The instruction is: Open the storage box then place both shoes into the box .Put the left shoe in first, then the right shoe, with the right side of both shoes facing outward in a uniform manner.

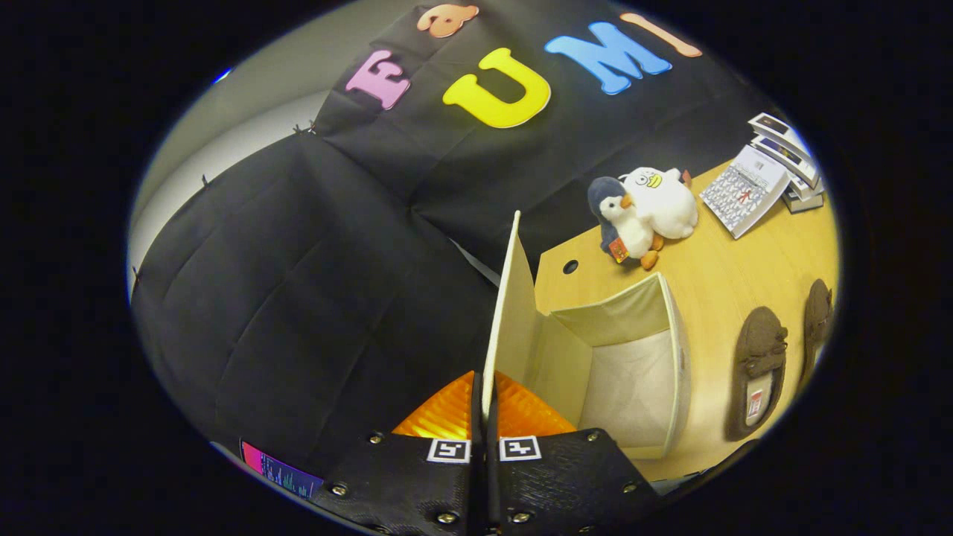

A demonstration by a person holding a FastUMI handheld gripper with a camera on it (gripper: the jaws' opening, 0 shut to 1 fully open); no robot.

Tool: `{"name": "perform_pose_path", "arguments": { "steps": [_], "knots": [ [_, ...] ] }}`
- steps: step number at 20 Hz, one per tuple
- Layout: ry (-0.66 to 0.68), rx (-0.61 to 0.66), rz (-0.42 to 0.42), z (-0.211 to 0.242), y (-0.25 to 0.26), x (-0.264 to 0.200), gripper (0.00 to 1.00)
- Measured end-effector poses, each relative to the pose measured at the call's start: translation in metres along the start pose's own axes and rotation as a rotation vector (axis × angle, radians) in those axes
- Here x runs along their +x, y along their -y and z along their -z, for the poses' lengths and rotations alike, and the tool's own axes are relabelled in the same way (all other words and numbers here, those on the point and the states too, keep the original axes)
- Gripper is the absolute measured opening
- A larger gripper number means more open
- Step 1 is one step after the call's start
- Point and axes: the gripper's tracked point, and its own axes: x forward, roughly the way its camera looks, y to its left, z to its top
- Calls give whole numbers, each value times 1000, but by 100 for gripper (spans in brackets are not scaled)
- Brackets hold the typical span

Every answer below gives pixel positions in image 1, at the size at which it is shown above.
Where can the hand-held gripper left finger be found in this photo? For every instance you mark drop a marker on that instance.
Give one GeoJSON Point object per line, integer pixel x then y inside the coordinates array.
{"type": "Point", "coordinates": [417, 484]}

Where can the lit computer screen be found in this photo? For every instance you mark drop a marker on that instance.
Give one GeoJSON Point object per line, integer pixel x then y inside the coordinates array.
{"type": "Point", "coordinates": [279, 470]}

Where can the dark cover book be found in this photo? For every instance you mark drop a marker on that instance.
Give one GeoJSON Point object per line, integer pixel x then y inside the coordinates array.
{"type": "Point", "coordinates": [804, 204]}

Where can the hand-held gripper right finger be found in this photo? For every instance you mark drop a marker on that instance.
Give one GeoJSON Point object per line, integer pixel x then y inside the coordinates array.
{"type": "Point", "coordinates": [566, 476]}

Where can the beige fabric storage box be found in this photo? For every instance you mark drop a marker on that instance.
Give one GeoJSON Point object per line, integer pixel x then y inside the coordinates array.
{"type": "Point", "coordinates": [633, 372]}

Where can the grey penguin plush toy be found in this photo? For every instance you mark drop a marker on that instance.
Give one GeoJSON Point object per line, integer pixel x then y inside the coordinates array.
{"type": "Point", "coordinates": [629, 227]}

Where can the white book with blue picture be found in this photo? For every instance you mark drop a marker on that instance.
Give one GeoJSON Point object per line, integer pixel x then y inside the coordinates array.
{"type": "Point", "coordinates": [793, 158]}

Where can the black backdrop cloth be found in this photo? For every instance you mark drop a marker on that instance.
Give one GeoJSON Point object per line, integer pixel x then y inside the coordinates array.
{"type": "Point", "coordinates": [298, 298]}

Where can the brown fuzzy slipper shoe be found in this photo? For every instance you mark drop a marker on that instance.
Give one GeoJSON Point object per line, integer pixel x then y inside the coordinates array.
{"type": "Point", "coordinates": [759, 350]}
{"type": "Point", "coordinates": [817, 320]}

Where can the white patterned cover book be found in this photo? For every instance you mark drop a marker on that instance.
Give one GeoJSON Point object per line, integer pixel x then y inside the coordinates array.
{"type": "Point", "coordinates": [744, 190]}

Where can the plain white book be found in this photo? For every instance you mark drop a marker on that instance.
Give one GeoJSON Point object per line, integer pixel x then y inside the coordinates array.
{"type": "Point", "coordinates": [808, 187]}

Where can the white duck plush toy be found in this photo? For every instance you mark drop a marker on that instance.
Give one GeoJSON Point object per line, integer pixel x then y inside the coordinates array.
{"type": "Point", "coordinates": [663, 205]}

